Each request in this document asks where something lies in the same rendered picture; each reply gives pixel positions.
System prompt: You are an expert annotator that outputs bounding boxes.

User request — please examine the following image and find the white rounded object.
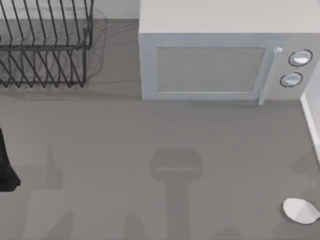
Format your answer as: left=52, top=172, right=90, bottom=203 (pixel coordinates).
left=282, top=197, right=320, bottom=225

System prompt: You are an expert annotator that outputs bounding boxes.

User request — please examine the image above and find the pale microwave oven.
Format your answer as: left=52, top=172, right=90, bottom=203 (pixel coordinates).
left=138, top=0, right=320, bottom=106

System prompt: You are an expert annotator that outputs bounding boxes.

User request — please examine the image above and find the round microwave knob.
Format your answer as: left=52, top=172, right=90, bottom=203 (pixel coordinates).
left=279, top=71, right=304, bottom=88
left=288, top=49, right=314, bottom=67

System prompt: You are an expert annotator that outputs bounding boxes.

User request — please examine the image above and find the pale microwave door handle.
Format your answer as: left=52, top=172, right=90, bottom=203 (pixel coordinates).
left=258, top=46, right=284, bottom=106

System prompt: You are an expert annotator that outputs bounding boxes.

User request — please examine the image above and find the black wire dish rack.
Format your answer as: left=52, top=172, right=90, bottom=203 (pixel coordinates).
left=0, top=0, right=96, bottom=89

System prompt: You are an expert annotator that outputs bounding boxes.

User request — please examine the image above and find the microwave oven door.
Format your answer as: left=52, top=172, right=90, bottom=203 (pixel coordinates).
left=141, top=34, right=282, bottom=101

